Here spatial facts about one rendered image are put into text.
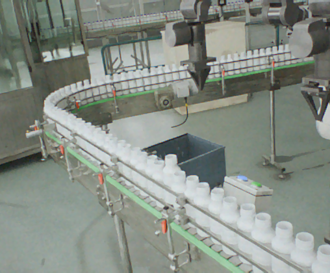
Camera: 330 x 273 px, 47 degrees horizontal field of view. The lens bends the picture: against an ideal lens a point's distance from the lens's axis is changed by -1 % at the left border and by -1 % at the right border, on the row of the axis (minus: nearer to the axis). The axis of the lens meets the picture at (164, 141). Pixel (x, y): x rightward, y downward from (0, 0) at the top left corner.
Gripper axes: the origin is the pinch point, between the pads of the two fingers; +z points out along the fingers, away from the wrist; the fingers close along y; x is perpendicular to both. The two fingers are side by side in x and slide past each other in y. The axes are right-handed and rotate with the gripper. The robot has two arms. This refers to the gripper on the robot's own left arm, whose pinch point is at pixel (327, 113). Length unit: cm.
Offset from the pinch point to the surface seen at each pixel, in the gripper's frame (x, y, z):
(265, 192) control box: 21.5, 2.2, 29.6
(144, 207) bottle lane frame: 59, -20, 41
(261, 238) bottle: 4.8, -17.4, 27.8
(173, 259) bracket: 34, -26, 47
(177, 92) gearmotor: 187, 87, 40
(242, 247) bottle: 11.8, -17.3, 34.5
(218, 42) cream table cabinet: 372, 293, 39
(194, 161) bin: 86, 23, 46
